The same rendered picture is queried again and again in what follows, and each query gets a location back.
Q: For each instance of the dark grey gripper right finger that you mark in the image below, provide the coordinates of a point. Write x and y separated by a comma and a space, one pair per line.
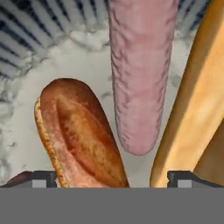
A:
182, 178

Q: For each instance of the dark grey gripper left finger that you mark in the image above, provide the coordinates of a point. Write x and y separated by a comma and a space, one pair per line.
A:
40, 178

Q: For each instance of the brown crusty bun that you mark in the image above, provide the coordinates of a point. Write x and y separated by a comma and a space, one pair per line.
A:
81, 137

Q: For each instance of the pale yellow bun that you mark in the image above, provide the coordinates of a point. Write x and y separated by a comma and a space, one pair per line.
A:
195, 110

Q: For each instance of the pink sausage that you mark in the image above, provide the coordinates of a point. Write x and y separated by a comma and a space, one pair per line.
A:
138, 73

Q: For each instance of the marbled bowl with striped rim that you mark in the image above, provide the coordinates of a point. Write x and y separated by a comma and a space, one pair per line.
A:
73, 58

